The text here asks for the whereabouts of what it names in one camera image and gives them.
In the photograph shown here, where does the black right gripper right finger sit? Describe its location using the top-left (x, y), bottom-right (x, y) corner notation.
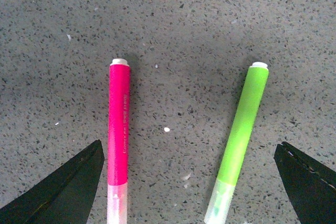
top-left (274, 142), bottom-right (335, 223)

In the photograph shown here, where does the pink highlighter pen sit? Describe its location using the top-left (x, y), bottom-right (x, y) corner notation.
top-left (107, 58), bottom-right (130, 223)

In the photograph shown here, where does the green highlighter pen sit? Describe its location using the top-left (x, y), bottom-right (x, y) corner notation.
top-left (204, 62), bottom-right (269, 223)

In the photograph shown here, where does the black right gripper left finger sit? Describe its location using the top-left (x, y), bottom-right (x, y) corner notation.
top-left (1, 140), bottom-right (104, 223)

